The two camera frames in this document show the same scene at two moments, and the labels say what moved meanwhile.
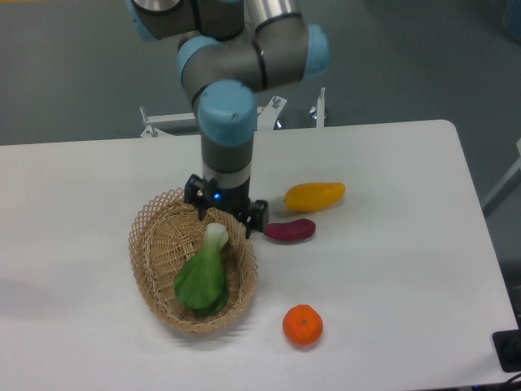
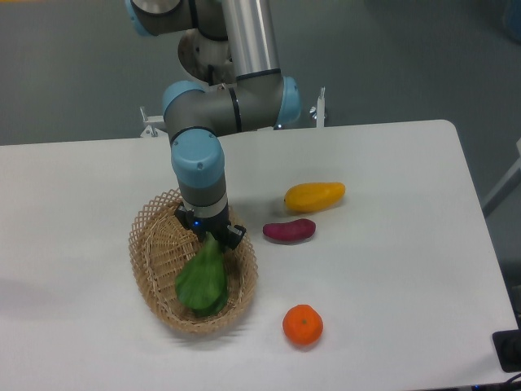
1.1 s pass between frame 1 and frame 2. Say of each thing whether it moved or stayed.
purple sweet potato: stayed
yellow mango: stayed
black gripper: moved
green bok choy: stayed
